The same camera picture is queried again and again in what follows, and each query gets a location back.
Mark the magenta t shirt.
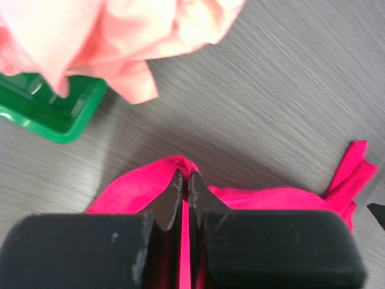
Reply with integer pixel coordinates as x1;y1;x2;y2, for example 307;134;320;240
85;140;379;289

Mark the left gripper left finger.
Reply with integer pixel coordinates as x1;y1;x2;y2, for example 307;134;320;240
1;171;183;288

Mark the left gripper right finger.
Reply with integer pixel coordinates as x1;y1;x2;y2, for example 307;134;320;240
188;172;367;288

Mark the green plastic bin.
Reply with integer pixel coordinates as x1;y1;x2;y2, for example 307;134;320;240
1;73;108;144

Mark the salmon pink t shirt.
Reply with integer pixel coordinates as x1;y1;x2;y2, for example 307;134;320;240
1;1;244;104

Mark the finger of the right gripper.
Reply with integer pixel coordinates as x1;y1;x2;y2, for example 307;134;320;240
367;203;385;230

